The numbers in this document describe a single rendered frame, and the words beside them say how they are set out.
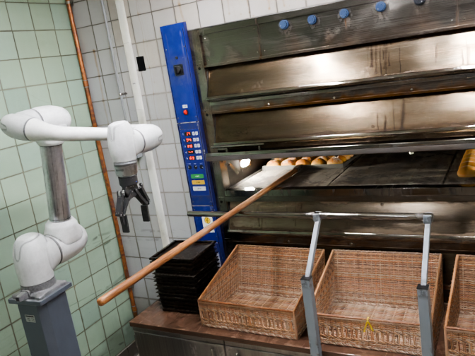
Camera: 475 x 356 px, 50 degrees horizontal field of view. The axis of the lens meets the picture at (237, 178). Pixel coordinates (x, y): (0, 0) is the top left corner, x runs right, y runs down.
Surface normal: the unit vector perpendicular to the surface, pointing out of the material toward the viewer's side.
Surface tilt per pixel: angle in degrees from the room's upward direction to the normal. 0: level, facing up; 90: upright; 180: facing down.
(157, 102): 90
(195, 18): 90
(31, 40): 90
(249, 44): 94
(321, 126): 70
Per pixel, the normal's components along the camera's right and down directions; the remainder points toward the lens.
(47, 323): 0.36, 0.15
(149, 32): -0.47, 0.27
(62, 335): 0.90, -0.04
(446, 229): -0.48, -0.08
